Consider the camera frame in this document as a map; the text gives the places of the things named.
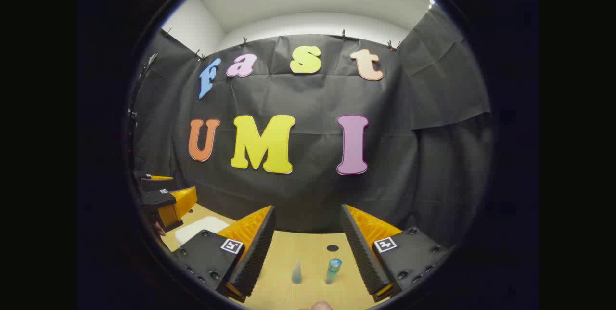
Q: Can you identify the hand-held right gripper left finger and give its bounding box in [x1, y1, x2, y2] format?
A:
[171, 205, 277, 303]

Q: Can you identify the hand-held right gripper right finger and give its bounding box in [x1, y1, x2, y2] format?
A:
[340, 204, 449, 303]

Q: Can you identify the blue capped bottle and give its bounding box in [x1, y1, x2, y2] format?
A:
[325, 258, 343, 285]

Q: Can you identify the white grey suitcase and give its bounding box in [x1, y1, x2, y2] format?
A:
[175, 216, 231, 247]

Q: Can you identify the black backdrop cloth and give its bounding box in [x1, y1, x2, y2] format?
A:
[128, 4, 494, 248]

